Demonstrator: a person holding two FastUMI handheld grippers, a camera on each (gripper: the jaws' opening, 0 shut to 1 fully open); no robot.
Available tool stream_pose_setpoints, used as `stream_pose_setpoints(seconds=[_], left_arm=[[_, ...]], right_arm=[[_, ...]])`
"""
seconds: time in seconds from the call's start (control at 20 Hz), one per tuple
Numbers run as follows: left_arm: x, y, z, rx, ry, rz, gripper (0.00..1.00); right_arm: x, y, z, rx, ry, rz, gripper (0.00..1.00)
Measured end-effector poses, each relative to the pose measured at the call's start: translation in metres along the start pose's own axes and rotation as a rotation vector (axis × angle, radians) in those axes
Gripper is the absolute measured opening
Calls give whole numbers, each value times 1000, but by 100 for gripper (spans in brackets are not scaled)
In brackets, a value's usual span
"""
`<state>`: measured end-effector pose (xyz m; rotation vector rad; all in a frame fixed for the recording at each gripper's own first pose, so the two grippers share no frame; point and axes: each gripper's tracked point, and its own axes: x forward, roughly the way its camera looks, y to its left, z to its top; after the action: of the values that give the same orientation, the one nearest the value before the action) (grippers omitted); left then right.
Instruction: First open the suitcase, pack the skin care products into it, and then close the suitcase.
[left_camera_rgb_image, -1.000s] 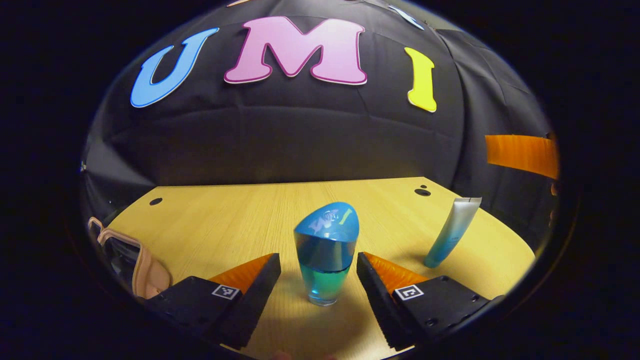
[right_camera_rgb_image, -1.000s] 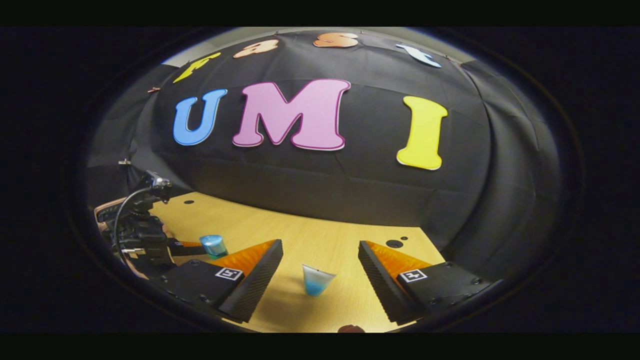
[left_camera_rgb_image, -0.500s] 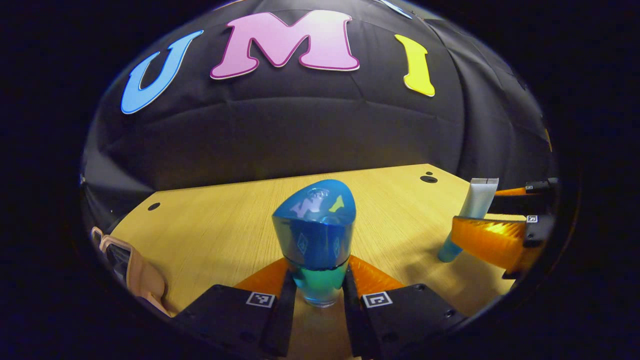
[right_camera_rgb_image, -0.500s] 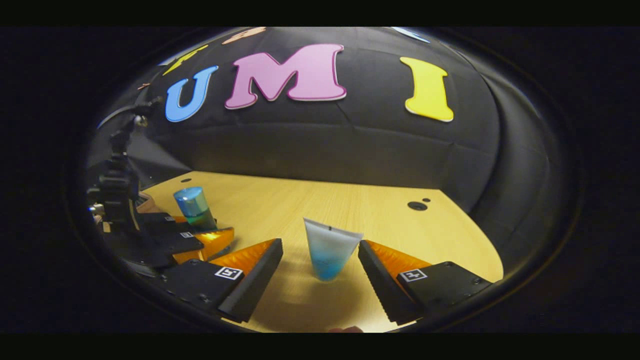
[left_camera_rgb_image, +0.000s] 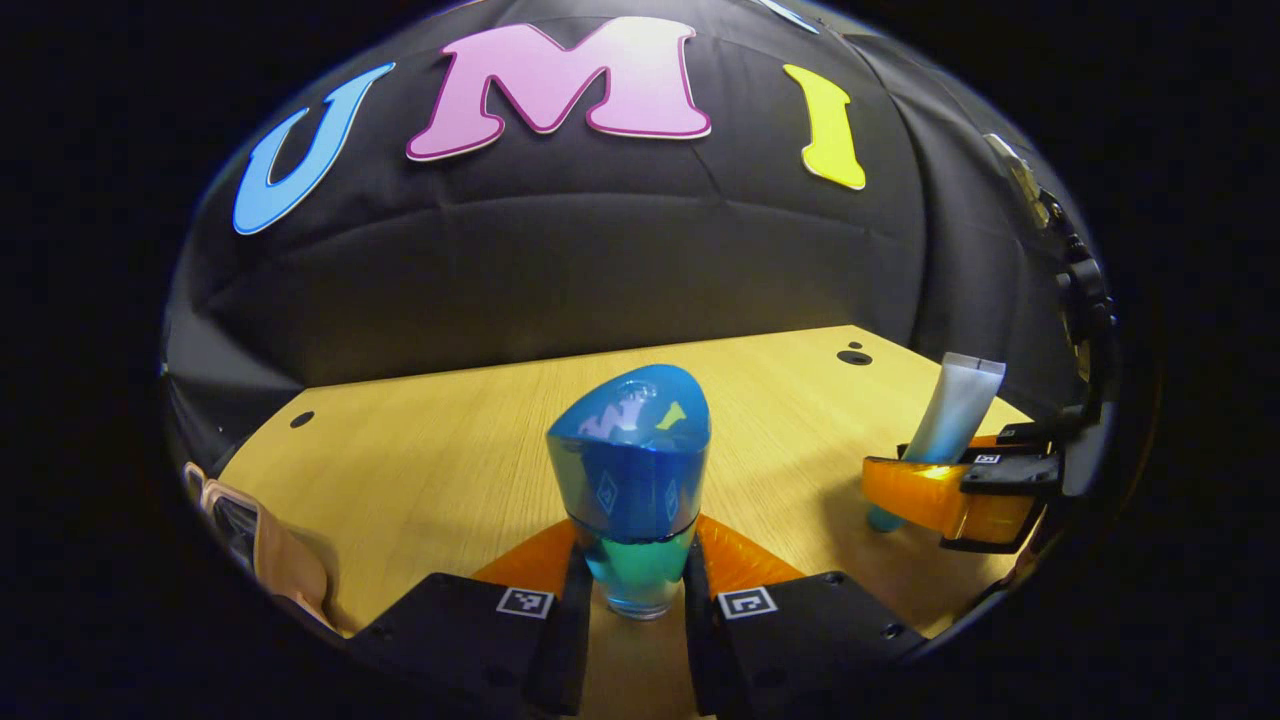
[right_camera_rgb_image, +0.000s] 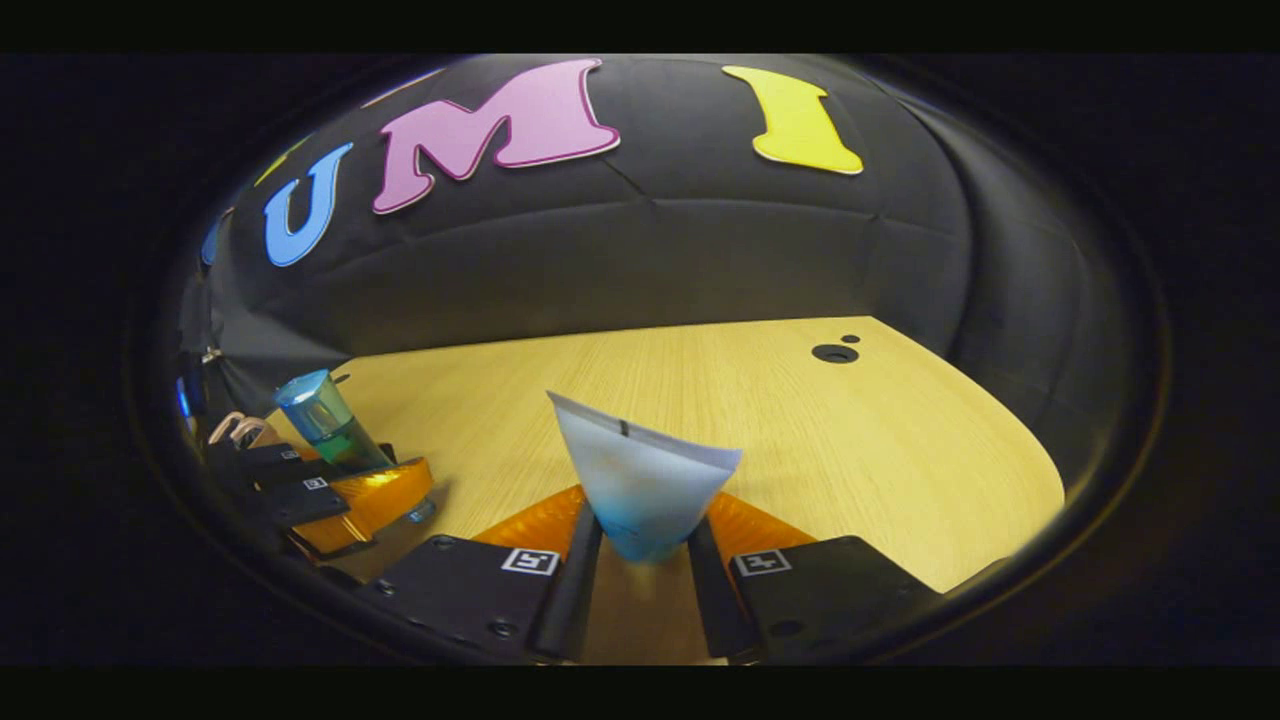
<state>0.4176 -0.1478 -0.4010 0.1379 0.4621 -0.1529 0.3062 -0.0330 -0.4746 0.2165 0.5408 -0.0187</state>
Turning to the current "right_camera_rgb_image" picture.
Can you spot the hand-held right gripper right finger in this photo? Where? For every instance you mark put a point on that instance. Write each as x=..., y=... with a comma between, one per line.
x=715, y=590

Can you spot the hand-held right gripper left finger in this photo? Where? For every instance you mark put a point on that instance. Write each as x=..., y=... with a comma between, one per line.
x=575, y=590

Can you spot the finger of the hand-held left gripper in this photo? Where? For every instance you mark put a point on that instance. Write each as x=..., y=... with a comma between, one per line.
x=250, y=468
x=380, y=500

